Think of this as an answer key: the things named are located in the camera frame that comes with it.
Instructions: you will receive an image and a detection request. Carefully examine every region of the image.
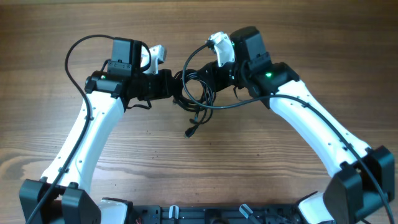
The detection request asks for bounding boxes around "black USB-A cable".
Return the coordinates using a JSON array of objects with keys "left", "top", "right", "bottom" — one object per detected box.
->
[{"left": 171, "top": 70, "right": 216, "bottom": 125}]

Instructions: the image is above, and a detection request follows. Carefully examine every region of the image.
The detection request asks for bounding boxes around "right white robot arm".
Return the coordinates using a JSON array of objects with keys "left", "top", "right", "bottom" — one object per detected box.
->
[{"left": 198, "top": 26, "right": 395, "bottom": 223}]

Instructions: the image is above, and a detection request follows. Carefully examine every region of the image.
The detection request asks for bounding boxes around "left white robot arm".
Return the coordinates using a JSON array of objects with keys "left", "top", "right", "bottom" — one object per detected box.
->
[{"left": 19, "top": 37, "right": 174, "bottom": 223}]

